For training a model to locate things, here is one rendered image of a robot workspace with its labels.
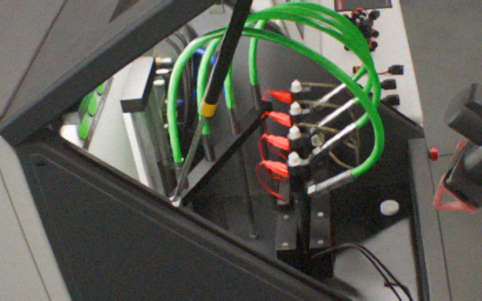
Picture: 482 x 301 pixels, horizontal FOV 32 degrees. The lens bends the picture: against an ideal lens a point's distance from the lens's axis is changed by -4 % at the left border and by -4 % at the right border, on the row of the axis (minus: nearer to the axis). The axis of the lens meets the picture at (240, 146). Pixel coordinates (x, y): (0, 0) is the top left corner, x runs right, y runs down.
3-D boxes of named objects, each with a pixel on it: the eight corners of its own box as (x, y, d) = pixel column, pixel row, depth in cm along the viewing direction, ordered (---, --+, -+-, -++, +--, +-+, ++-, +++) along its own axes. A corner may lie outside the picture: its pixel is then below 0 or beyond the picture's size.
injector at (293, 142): (324, 227, 165) (315, 138, 153) (299, 228, 166) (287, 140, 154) (324, 217, 168) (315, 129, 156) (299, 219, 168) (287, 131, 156)
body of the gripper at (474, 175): (442, 184, 115) (472, 162, 108) (466, 135, 120) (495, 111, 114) (476, 211, 115) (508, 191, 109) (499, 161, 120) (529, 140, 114)
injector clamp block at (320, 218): (335, 303, 161) (330, 245, 153) (284, 307, 163) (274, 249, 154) (334, 194, 189) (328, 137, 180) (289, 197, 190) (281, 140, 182)
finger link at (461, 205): (412, 203, 122) (448, 178, 114) (430, 169, 125) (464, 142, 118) (447, 231, 122) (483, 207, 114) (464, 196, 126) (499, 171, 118)
